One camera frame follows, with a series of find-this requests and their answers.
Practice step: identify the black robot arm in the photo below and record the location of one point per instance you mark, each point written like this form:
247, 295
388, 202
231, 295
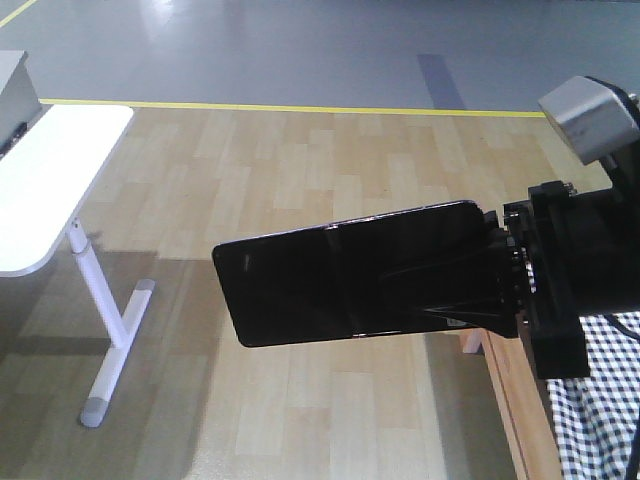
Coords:
602, 240

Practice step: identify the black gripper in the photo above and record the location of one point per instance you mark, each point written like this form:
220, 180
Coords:
476, 284

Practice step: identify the wooden bed frame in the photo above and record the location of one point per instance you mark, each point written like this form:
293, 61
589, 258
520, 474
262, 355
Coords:
520, 399

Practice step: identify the black smartphone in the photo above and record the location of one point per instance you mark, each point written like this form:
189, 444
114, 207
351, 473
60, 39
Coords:
324, 282

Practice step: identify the black white checkered duvet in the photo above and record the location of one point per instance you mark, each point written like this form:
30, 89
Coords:
596, 418

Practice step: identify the white adjustable desk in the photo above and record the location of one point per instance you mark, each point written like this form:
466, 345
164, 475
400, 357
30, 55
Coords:
50, 161

